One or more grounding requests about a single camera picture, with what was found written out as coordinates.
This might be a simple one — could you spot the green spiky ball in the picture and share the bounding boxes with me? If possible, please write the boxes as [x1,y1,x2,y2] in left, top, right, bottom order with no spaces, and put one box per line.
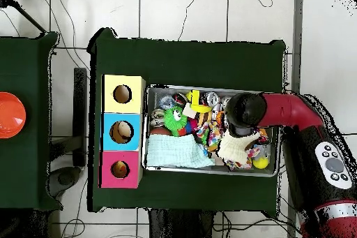
[163,105,190,137]

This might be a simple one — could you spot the yellow plastic block toy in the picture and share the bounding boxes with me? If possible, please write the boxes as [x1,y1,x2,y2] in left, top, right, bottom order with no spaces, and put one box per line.
[185,89,212,114]

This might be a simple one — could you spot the wooden box with three holes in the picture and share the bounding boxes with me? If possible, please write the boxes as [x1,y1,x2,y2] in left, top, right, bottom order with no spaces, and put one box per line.
[100,74,147,189]

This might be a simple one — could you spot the yellow ball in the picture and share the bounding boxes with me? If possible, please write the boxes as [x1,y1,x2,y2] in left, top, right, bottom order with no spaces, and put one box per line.
[252,156,270,170]

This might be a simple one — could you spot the mint green waffle cloth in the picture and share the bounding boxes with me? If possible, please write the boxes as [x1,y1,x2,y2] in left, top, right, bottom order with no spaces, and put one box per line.
[146,133,215,170]

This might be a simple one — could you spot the yellow plush duck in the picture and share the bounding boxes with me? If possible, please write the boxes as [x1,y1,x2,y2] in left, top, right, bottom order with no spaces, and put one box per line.
[113,162,129,178]

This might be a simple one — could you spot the orange plate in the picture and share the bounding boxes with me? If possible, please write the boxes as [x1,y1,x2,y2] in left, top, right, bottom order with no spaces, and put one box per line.
[0,91,27,140]

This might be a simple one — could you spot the colourful patterned cloth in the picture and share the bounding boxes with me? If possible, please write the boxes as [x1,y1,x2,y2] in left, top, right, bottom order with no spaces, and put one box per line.
[195,119,225,152]

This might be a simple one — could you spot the dark green table cloth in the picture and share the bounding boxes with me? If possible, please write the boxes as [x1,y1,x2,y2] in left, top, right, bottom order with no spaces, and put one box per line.
[0,31,59,210]
[88,27,288,213]

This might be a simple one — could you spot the shallow wire mesh bin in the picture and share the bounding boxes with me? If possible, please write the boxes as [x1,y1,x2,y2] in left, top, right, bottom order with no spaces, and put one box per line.
[144,84,282,177]

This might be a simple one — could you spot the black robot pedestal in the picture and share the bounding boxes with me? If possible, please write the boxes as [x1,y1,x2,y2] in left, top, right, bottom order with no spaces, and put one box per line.
[147,209,224,238]

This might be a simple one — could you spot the cream yellow waffle cloth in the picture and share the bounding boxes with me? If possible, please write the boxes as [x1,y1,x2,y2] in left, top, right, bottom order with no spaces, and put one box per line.
[217,128,262,165]

